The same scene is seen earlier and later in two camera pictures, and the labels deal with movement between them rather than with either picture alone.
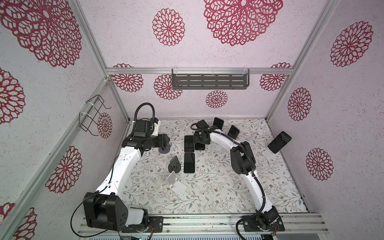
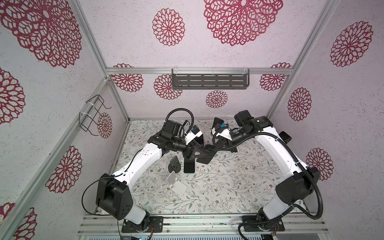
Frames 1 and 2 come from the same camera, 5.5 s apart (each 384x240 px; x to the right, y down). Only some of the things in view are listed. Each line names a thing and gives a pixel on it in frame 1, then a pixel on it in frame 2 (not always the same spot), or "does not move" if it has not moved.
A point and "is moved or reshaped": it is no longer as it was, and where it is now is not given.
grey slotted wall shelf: x=210 y=78 does not move
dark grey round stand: x=175 y=165 does not move
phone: x=218 y=122 does not move
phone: x=233 y=132 is moved or reshaped
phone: x=189 y=163 does not move
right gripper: x=196 y=138 -> x=226 y=144
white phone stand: x=174 y=183 does not move
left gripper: x=162 y=140 -> x=190 y=155
